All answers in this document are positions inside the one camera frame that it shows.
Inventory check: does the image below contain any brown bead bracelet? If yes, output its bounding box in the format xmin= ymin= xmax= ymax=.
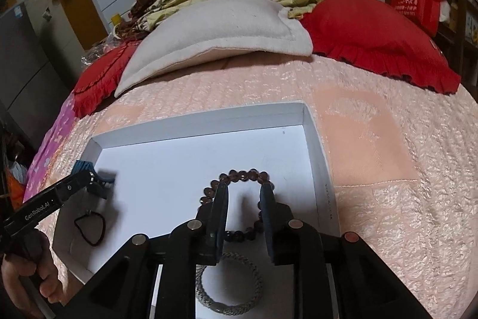
xmin=200 ymin=167 xmax=277 ymax=243

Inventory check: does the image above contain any clear plastic bag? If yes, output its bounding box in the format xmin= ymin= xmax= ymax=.
xmin=80 ymin=31 xmax=128 ymax=65

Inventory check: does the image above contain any purple floral sheet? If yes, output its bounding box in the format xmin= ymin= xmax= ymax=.
xmin=22 ymin=95 xmax=81 ymax=189

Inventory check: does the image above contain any grey refrigerator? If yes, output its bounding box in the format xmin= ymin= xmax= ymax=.
xmin=0 ymin=0 xmax=88 ymax=151

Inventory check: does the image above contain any red frilled pillow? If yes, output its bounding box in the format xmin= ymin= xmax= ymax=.
xmin=299 ymin=0 xmax=462 ymax=95
xmin=71 ymin=39 xmax=144 ymax=118

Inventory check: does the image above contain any blue hair claw clip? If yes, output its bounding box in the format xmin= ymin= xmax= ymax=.
xmin=73 ymin=159 xmax=117 ymax=201

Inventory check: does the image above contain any red shopping bag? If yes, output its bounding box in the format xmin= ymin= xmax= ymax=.
xmin=390 ymin=0 xmax=443 ymax=37

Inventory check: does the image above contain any grey braided bangle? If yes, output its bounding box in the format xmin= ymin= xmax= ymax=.
xmin=195 ymin=251 xmax=264 ymax=316

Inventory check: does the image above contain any white pillow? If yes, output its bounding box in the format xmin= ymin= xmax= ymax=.
xmin=114 ymin=0 xmax=313 ymax=98

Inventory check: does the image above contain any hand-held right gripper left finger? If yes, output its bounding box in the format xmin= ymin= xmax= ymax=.
xmin=60 ymin=182 xmax=230 ymax=319

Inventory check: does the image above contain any black hair tie with charm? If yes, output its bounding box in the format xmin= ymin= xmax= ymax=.
xmin=73 ymin=210 xmax=106 ymax=247

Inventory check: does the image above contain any white cardboard box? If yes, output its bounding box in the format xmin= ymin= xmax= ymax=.
xmin=51 ymin=100 xmax=342 ymax=319

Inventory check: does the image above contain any orange plastic crate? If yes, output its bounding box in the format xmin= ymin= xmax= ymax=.
xmin=7 ymin=170 xmax=27 ymax=211

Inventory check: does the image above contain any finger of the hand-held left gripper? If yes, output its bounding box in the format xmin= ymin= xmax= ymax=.
xmin=55 ymin=170 xmax=116 ymax=200

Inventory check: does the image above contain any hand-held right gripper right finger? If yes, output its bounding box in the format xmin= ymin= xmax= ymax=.
xmin=259 ymin=182 xmax=434 ymax=319

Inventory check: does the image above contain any person's left hand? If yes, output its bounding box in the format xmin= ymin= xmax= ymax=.
xmin=2 ymin=229 xmax=63 ymax=318

